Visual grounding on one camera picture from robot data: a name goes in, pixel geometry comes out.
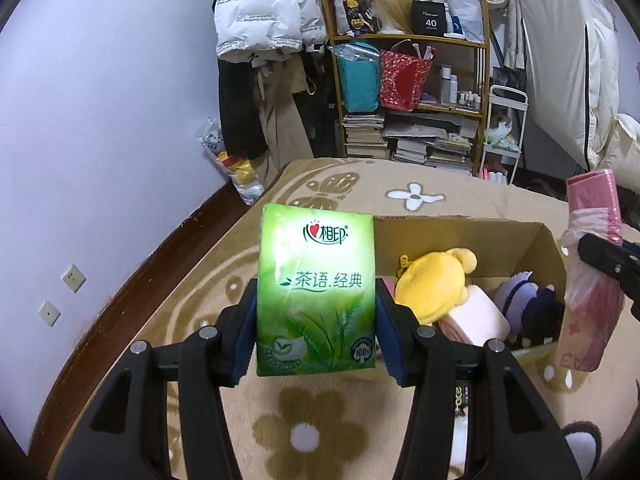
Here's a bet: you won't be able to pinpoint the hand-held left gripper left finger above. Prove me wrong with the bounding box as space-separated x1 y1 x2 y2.
52 277 261 480

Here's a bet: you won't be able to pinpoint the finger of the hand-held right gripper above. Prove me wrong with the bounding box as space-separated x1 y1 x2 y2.
577 232 640 286

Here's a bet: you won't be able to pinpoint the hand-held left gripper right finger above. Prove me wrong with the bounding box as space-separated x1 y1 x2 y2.
375 277 583 480

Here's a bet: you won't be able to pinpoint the pink tissue packet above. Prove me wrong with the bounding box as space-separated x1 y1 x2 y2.
552 170 626 373

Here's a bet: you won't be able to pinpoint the yellow plush toy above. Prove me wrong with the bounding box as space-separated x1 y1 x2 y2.
395 247 478 323

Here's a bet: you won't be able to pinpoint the green tissue pack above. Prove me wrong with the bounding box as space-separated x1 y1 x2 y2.
256 203 377 377

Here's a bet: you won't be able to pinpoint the pink plush toy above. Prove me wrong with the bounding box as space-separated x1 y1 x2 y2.
439 285 511 346

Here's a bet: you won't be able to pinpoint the purple-haired plush doll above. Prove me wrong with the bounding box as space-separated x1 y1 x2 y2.
492 270 563 348

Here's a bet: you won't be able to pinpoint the cardboard box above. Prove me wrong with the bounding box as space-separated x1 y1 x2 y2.
372 216 568 361

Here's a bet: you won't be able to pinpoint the beige flower blanket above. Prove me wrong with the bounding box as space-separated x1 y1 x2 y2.
45 157 640 480

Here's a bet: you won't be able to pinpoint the black printed packet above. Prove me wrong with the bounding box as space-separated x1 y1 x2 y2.
452 379 473 417

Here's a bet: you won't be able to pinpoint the white plush with dark ear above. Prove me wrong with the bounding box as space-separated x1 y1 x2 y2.
560 420 608 480

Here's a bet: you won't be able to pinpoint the white green plush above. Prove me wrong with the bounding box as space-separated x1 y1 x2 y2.
487 115 518 153

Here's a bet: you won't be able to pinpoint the plastic bag with yellow toys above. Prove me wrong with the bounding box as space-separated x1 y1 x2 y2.
200 117 266 206

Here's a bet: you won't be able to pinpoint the pile of books and papers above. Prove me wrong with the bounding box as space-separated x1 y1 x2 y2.
385 112 476 176

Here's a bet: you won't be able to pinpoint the white cart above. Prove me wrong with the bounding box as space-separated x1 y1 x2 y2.
482 85 530 186

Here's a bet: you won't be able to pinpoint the stack of books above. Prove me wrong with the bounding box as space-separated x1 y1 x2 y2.
341 112 388 160

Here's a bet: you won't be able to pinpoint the white bedding pile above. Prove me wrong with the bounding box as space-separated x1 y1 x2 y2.
517 0 640 186

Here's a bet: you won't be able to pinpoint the beige trousers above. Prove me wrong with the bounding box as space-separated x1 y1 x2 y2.
255 57 316 196

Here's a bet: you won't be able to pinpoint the black hanging garment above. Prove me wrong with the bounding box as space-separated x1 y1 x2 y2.
300 50 343 158
217 55 271 158

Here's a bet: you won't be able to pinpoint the teal bag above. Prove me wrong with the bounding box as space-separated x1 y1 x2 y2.
330 42 381 113

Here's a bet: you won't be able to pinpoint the red gift bag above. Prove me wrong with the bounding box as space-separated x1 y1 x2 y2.
379 42 435 112

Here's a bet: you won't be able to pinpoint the wooden shelf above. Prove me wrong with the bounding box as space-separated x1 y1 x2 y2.
322 0 493 176

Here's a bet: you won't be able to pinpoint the black box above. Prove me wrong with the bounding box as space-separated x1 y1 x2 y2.
411 0 447 37

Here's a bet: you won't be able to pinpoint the blonde wig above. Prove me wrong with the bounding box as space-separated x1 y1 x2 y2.
367 0 416 33

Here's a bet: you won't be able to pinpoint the white puffer jacket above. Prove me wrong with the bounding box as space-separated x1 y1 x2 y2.
215 0 326 63

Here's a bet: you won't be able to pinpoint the purple printed bag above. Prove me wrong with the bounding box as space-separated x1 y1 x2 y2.
327 0 373 36

